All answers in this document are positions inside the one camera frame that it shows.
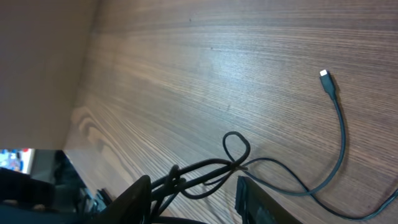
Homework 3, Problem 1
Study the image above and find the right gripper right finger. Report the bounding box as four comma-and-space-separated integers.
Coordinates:
235, 176, 302, 224

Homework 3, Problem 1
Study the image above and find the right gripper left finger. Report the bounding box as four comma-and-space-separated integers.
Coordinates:
90, 175, 151, 224

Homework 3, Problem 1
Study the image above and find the black cable bundle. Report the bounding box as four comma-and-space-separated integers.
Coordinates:
149, 69, 398, 224

